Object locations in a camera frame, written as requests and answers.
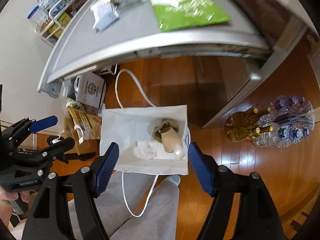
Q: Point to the brown paper snack bag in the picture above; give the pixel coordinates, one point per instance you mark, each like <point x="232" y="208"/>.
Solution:
<point x="84" y="128"/>

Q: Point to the blue lid plastic jar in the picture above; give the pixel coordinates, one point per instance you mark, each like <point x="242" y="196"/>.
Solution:
<point x="38" y="18"/>

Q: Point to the water bottle pack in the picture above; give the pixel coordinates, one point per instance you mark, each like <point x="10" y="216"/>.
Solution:
<point x="291" y="119"/>

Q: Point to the white wire rack cart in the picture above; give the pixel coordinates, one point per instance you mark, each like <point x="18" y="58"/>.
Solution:
<point x="60" y="16"/>

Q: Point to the green white snack bag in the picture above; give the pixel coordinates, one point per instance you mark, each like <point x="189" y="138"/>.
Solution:
<point x="181" y="14"/>

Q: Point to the white logo paper bag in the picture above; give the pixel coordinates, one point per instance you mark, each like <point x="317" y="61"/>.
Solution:
<point x="90" y="89"/>

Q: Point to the clear plastic bag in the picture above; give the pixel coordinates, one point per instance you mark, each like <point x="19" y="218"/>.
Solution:
<point x="179" y="151"/>

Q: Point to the gold foil wine bottle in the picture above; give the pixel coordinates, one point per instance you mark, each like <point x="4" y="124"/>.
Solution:
<point x="242" y="126"/>

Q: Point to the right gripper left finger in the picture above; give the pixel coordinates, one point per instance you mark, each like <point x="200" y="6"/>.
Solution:
<point x="105" y="167"/>

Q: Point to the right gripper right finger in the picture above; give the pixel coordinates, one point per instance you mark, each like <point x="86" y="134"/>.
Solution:
<point x="201" y="166"/>

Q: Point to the white paper trash bag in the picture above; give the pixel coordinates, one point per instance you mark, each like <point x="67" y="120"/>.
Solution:
<point x="126" y="126"/>

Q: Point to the white tissue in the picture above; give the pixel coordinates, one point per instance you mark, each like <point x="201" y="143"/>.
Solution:
<point x="144" y="150"/>

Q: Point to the brown pulp cup carrier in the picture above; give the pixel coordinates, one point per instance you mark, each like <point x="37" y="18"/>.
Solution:
<point x="164" y="126"/>

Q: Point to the small white plastic tub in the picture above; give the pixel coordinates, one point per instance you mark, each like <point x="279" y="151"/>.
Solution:
<point x="105" y="14"/>

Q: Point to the brown paper cup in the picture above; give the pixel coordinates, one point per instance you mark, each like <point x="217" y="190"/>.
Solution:
<point x="170" y="139"/>

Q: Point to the person left hand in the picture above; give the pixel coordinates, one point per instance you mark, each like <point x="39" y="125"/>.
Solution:
<point x="5" y="205"/>

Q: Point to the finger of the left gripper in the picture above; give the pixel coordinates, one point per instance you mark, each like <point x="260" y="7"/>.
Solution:
<point x="23" y="128"/>
<point x="54" y="152"/>

